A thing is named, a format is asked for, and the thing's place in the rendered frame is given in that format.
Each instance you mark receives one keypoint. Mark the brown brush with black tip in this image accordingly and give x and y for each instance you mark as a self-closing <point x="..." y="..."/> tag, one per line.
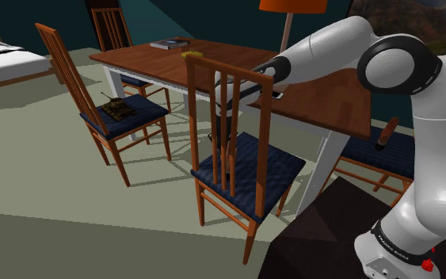
<point x="387" y="133"/>

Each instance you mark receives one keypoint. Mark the dark robot stand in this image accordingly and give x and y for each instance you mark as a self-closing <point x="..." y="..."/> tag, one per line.
<point x="319" y="239"/>

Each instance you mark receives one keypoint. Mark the wooden chair with blue seat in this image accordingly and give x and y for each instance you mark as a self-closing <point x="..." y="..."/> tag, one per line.
<point x="385" y="154"/>
<point x="261" y="170"/>
<point x="137" y="112"/>
<point x="110" y="31"/>

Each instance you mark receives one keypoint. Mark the brown table with white legs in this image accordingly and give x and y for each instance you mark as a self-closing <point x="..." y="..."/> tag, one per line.
<point x="160" y="65"/>

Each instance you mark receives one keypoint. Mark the floor lamp with orange shade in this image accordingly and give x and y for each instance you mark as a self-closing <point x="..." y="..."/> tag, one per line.
<point x="292" y="6"/>

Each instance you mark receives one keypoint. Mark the landscape wall picture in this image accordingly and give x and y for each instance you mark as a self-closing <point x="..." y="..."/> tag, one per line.
<point x="408" y="19"/>

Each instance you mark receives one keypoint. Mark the yellow bowl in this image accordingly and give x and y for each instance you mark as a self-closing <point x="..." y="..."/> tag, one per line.
<point x="191" y="53"/>

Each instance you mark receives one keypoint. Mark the white phone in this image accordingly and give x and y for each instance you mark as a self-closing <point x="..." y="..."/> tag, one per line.
<point x="277" y="94"/>

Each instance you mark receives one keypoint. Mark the camouflage toy tank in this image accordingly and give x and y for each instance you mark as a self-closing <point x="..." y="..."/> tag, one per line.
<point x="117" y="108"/>

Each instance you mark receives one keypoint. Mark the bed with white bedding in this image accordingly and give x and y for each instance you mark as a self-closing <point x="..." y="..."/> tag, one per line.
<point x="6" y="63"/>

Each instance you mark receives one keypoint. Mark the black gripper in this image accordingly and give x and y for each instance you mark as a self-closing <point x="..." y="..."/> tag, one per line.
<point x="228" y="129"/>

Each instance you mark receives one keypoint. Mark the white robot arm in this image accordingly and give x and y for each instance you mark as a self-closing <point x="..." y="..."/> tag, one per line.
<point x="435" y="154"/>

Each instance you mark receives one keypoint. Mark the grey book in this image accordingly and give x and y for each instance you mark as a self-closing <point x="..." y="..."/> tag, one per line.
<point x="168" y="43"/>

